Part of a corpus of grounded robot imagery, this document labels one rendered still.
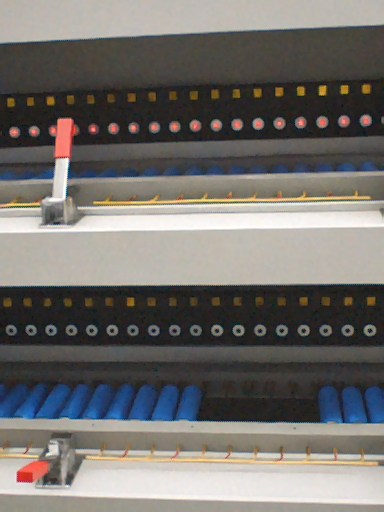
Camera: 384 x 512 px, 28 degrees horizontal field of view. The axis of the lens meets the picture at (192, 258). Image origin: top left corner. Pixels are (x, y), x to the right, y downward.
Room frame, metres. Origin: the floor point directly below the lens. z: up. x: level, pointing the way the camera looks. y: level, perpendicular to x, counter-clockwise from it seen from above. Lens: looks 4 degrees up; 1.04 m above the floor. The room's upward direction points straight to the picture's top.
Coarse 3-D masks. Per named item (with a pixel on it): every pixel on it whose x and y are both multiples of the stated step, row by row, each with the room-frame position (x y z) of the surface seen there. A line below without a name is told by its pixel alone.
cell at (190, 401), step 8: (184, 392) 0.70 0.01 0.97; (192, 392) 0.69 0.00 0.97; (200, 392) 0.70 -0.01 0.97; (184, 400) 0.68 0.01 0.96; (192, 400) 0.68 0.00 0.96; (200, 400) 0.69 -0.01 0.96; (184, 408) 0.66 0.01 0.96; (192, 408) 0.67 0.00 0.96; (176, 416) 0.66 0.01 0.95; (184, 416) 0.65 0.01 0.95; (192, 416) 0.66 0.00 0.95
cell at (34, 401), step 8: (40, 384) 0.72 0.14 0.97; (32, 392) 0.71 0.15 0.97; (40, 392) 0.71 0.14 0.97; (48, 392) 0.72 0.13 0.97; (24, 400) 0.69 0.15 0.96; (32, 400) 0.69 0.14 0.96; (40, 400) 0.70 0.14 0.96; (24, 408) 0.68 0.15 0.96; (32, 408) 0.68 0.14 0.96; (40, 408) 0.69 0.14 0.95; (16, 416) 0.67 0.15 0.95; (24, 416) 0.67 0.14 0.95; (32, 416) 0.68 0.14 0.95
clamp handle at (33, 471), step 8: (56, 448) 0.59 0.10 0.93; (48, 456) 0.59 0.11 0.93; (56, 456) 0.59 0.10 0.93; (32, 464) 0.55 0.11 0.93; (40, 464) 0.55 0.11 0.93; (48, 464) 0.57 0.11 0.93; (16, 472) 0.53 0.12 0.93; (24, 472) 0.53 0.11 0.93; (32, 472) 0.53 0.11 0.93; (40, 472) 0.55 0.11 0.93; (16, 480) 0.53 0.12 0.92; (24, 480) 0.53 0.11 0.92; (32, 480) 0.53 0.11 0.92
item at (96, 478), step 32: (0, 352) 0.76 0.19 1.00; (32, 352) 0.76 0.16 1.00; (64, 352) 0.76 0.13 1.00; (96, 352) 0.75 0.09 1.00; (128, 352) 0.75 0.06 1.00; (160, 352) 0.74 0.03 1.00; (192, 352) 0.74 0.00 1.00; (224, 352) 0.74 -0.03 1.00; (256, 352) 0.73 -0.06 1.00; (288, 352) 0.73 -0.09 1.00; (320, 352) 0.73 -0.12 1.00; (352, 352) 0.72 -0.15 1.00; (0, 480) 0.61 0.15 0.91; (96, 480) 0.60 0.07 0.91; (128, 480) 0.60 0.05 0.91; (160, 480) 0.60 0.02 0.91; (192, 480) 0.60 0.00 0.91; (224, 480) 0.59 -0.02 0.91; (256, 480) 0.59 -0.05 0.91; (288, 480) 0.59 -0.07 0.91; (320, 480) 0.59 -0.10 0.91; (352, 480) 0.59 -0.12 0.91
